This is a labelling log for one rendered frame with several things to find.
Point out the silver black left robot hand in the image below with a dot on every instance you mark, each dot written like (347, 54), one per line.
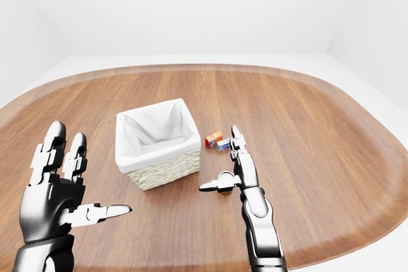
(48, 205)

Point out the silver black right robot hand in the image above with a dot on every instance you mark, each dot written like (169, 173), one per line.
(247, 170)

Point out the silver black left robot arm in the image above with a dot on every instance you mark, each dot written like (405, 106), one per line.
(35, 257)

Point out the small soup tin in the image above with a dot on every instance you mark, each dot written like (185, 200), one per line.
(225, 175)

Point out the woven basket with white liner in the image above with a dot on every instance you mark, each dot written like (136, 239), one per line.
(159, 144)

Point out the small blue grey food box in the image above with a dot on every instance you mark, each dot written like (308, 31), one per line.
(222, 145)

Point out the small orange food box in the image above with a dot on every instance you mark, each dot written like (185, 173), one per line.
(213, 139)

